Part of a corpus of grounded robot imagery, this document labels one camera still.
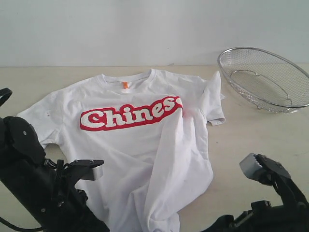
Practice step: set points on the metal wire mesh basket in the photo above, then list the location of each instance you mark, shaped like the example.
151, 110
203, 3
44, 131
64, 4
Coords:
265, 79

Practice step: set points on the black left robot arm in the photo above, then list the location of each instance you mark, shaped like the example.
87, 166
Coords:
46, 188

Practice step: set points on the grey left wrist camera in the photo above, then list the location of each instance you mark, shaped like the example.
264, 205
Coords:
82, 169

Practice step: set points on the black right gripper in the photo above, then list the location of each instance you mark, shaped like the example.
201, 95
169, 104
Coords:
291, 216

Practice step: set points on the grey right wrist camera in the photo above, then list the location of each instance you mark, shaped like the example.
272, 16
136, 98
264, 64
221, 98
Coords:
262, 169

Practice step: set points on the white t-shirt red logo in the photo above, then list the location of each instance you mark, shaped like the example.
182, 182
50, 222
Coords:
151, 131

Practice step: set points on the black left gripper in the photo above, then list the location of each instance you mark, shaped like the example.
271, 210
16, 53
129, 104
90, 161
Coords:
71, 214

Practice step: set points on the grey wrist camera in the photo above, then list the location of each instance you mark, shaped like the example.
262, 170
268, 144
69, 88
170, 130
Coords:
82, 169
262, 169

